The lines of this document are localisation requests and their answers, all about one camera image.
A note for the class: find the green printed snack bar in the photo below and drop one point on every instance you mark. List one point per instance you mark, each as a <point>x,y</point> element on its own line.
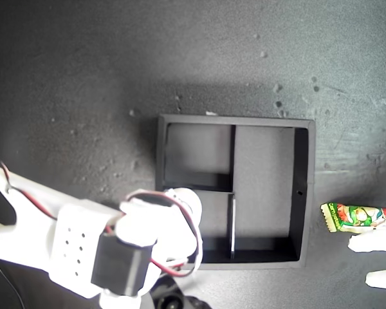
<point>357,217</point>

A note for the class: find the black compartment tray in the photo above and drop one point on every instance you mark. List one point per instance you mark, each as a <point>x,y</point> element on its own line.
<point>263,161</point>

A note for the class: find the small white tape scrap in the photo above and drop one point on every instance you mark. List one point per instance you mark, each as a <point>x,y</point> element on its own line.
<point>211,113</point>

